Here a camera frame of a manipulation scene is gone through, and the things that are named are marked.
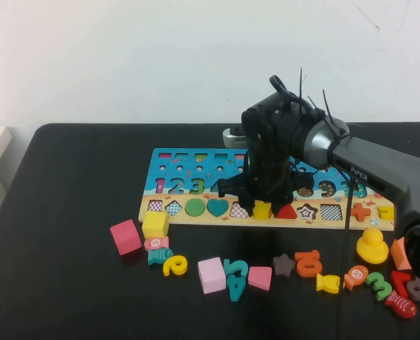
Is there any red number seven piece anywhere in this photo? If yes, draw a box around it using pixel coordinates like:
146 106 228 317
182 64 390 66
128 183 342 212
390 270 412 298

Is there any red triangle piece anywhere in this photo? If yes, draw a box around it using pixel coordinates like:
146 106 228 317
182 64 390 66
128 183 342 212
273 203 297 220

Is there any red wooden fish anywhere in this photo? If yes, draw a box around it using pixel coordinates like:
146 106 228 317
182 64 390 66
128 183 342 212
384 289 418 319

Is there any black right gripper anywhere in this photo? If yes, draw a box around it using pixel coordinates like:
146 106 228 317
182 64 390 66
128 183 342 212
217 155 315 210

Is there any yellow pentagon piece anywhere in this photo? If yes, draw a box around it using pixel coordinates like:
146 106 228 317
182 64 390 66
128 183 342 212
252 200 271 220

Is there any orange wooden fish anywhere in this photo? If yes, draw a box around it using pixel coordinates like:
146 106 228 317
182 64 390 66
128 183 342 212
343 264 370 291

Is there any teal number five piece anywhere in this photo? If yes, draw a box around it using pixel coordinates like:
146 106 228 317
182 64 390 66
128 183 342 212
223 259 249 278

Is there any yellow duck toy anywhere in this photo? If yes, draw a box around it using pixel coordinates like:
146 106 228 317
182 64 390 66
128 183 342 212
356 227 390 266

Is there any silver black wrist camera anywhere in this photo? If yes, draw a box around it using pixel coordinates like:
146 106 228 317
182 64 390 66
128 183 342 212
222 125 248 148

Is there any orange number ten piece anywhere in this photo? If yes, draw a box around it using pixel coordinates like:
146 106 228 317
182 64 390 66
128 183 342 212
294 249 324 278

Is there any pink trapezoid piece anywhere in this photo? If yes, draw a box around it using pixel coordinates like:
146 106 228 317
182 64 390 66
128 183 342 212
247 266 273 292

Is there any rose pink wooden cube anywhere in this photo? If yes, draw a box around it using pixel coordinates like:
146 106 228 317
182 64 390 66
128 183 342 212
109 218 143 256

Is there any brown star piece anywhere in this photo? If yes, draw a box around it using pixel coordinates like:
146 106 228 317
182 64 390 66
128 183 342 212
273 253 296 278

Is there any yellow number two piece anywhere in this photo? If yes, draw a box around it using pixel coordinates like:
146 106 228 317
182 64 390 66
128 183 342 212
162 254 189 277

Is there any light pink wooden cube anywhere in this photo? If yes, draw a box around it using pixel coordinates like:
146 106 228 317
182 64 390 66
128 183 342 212
197 256 228 295

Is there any teal number four piece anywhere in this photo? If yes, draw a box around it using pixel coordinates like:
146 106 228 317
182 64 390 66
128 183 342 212
226 274 247 302

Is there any orange plus sign piece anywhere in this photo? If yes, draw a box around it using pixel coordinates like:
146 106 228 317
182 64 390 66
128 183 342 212
350 202 373 222

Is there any teal heart piece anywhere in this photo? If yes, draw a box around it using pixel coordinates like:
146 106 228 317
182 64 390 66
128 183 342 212
206 198 229 218

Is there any wooden number shape puzzle board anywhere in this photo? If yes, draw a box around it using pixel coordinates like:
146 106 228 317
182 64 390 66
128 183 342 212
138 147 397 232

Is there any teal wooden fish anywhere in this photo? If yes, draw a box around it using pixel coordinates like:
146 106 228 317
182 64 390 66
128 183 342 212
147 247 175 266

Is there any yellow wooden fish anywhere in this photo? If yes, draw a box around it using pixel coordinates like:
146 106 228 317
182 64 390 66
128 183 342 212
316 273 342 294

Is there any yellow wooden cube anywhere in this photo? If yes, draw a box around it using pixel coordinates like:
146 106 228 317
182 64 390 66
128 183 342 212
141 210 170 240

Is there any orange wooden cube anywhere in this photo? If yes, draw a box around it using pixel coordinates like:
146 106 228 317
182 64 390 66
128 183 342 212
390 237 414 272

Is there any pink wooden fish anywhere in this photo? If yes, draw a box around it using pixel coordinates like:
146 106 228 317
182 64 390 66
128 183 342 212
143 236 170 252

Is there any green circle piece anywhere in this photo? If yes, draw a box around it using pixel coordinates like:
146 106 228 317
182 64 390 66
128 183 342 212
184 198 206 217

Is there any brown number eight piece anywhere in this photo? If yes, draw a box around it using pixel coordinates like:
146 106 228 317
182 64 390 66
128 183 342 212
407 278 420 302

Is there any green number three piece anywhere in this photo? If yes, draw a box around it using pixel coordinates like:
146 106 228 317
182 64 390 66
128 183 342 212
365 271 394 301

